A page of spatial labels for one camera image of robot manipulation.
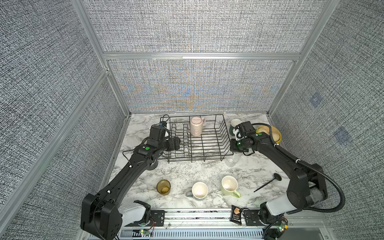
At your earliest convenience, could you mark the dark green ceramic mug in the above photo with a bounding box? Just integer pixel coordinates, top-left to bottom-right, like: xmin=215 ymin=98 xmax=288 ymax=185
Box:
xmin=229 ymin=119 xmax=242 ymax=136

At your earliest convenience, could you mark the black wire dish rack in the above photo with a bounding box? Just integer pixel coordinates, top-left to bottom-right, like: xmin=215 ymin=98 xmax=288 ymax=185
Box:
xmin=160 ymin=114 xmax=234 ymax=162

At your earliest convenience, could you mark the pink ceramic mug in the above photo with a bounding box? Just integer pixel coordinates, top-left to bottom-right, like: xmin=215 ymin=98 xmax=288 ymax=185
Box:
xmin=190 ymin=117 xmax=206 ymax=137

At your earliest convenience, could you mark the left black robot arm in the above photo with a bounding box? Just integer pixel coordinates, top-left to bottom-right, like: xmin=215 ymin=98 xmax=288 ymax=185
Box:
xmin=80 ymin=122 xmax=180 ymax=240

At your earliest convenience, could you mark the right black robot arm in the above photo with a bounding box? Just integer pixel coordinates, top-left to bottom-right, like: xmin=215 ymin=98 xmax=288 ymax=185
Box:
xmin=231 ymin=121 xmax=328 ymax=225

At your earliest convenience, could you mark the clear glass cup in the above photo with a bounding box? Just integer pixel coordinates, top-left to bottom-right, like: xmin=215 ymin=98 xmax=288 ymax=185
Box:
xmin=224 ymin=158 xmax=239 ymax=168

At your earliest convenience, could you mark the light green ceramic mug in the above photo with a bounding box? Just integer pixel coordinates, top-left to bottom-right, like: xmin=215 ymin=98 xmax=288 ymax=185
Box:
xmin=221 ymin=176 xmax=241 ymax=198

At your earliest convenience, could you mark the amber glass cup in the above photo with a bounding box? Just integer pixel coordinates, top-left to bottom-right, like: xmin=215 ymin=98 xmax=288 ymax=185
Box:
xmin=157 ymin=180 xmax=171 ymax=196

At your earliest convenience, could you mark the black stirring stick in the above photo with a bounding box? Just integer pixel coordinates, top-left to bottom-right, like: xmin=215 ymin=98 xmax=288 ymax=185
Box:
xmin=254 ymin=173 xmax=282 ymax=193

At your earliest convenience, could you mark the white grey ceramic mug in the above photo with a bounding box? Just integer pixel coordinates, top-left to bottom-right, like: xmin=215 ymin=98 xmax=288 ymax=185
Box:
xmin=186 ymin=182 xmax=209 ymax=201

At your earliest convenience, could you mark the black snack packet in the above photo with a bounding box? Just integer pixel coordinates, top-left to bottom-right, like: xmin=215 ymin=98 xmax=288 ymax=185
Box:
xmin=230 ymin=205 xmax=243 ymax=226

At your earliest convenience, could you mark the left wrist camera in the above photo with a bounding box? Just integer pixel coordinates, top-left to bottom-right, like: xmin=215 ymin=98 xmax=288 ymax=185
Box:
xmin=159 ymin=121 xmax=168 ymax=129

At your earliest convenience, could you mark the yellow bowl with green handle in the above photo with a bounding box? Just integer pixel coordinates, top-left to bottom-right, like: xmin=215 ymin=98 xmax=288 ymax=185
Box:
xmin=255 ymin=124 xmax=283 ymax=145

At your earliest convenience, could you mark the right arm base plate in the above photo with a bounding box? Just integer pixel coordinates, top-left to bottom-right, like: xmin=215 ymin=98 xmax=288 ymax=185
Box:
xmin=242 ymin=209 xmax=264 ymax=227

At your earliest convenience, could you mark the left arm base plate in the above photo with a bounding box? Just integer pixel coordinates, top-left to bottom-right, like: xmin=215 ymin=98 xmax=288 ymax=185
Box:
xmin=150 ymin=210 xmax=166 ymax=227

